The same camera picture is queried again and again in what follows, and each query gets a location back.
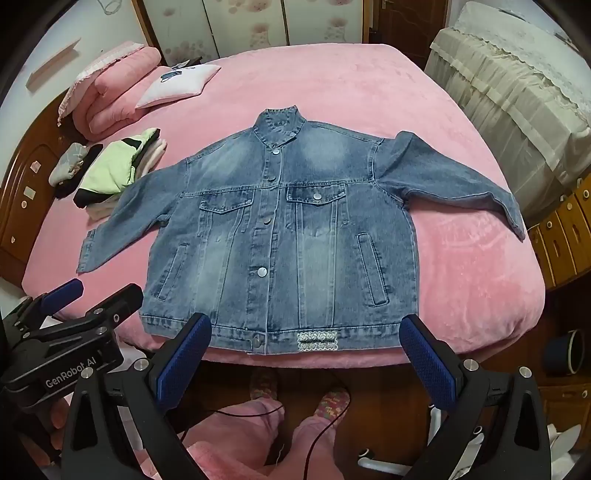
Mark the grey patterned cloth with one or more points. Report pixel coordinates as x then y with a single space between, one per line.
69 164

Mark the patterned slipper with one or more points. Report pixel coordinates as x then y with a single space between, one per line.
264 385
333 401

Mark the folded pink quilt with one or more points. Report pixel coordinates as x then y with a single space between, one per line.
124 92

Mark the cream lace covered furniture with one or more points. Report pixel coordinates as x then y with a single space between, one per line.
517 101

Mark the white plastic frame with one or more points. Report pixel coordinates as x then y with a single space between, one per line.
392 461

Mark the pink lace trimmed pillow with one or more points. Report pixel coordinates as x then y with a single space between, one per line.
92 74

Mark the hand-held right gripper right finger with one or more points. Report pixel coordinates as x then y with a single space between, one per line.
429 369

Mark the person's right leg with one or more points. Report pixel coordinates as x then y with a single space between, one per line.
309 452

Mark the white pillow with blue print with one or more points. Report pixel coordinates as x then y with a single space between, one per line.
184 83

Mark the black cloth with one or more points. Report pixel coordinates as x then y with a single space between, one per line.
85 161

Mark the light green black folded garment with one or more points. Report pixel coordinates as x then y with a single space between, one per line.
115 170

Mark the brown wooden door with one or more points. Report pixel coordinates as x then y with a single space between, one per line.
406 27

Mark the dark blue round bin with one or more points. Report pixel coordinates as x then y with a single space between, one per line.
561 353

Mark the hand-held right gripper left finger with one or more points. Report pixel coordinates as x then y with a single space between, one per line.
180 364

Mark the pink wall shelf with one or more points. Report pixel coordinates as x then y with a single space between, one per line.
51 64

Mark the wooden drawer cabinet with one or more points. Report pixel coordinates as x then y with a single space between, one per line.
563 240

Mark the blue denim shorts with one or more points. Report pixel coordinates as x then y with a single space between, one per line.
314 230

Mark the pink plush bed blanket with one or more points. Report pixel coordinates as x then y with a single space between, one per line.
323 83

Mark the floral wardrobe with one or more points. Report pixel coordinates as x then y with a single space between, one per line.
258 27

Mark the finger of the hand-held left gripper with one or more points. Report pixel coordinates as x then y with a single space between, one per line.
64 290
120 300

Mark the wooden headboard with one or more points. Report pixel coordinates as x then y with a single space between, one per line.
23 217

